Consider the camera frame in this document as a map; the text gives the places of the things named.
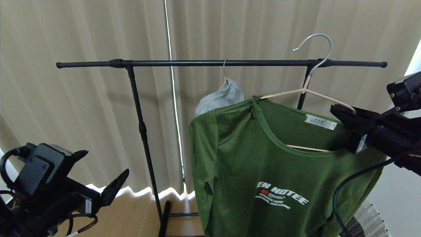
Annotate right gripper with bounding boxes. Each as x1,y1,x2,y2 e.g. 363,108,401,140
348,112,421,176

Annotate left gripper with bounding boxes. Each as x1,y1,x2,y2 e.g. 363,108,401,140
20,150,130,232

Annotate pink clothes hanger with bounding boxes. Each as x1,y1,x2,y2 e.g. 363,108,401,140
218,60,228,92
260,33,357,153

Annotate green garment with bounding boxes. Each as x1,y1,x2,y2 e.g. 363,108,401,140
189,96,387,237

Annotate pale grey shorts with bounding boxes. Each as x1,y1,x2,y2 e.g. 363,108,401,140
195,78,245,116

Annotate white laundry basket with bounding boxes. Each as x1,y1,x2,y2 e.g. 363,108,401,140
340,201,390,237

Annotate black clothes rack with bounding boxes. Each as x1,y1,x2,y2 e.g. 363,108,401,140
56,59,388,237

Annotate beige curtain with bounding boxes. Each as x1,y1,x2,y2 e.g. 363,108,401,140
0,0,421,201

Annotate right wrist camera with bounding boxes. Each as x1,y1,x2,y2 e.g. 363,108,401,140
386,71,421,112

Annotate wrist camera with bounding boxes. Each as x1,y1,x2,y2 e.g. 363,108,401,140
15,143,77,198
386,71,421,112

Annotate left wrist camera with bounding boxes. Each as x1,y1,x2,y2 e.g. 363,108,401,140
15,143,77,198

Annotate black cable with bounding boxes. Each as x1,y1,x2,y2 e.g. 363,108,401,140
0,147,31,191
333,153,410,237

